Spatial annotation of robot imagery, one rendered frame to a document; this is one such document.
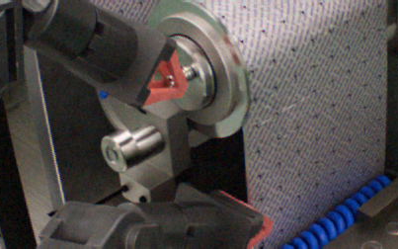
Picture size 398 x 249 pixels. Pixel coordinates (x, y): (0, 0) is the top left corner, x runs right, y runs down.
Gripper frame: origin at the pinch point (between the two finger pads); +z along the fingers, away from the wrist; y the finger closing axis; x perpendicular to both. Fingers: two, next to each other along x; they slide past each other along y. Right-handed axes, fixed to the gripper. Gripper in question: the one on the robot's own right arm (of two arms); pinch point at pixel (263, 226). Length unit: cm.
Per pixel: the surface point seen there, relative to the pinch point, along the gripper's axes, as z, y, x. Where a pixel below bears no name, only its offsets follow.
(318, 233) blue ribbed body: 6.7, 2.8, -0.1
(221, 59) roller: -12.4, -1.3, 16.7
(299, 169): 2.8, 0.2, 6.6
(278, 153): -1.9, 0.2, 8.3
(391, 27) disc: 13.0, 0.0, 24.1
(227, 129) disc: -8.0, -1.9, 9.8
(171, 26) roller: -13.1, -8.2, 18.0
